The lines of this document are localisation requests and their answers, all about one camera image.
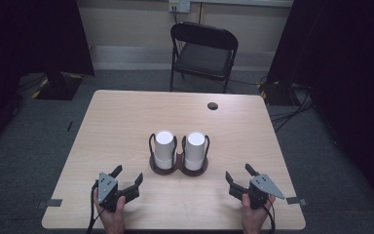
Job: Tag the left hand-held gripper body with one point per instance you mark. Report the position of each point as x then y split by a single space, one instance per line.
107 190

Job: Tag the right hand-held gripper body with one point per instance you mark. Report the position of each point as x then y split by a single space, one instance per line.
263 187

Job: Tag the stack of white paper cups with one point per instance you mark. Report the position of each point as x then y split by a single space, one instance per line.
195 148
164 146

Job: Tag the person's left hand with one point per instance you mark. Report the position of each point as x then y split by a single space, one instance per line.
113 222

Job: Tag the person's right hand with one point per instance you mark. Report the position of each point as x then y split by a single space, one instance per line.
253 221

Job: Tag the grey tape strip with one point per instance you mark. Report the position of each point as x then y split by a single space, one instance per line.
295 201
53 202

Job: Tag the small black floor object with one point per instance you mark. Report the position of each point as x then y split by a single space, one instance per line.
69 126

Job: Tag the black stand base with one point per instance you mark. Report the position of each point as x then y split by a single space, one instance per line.
60 87
274 94

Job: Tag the black folding chair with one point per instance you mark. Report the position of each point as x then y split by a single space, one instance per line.
203 58

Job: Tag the black curtain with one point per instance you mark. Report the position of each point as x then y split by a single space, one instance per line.
29 39
344 65

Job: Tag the white wall outlet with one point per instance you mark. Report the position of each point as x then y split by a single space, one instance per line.
179 6

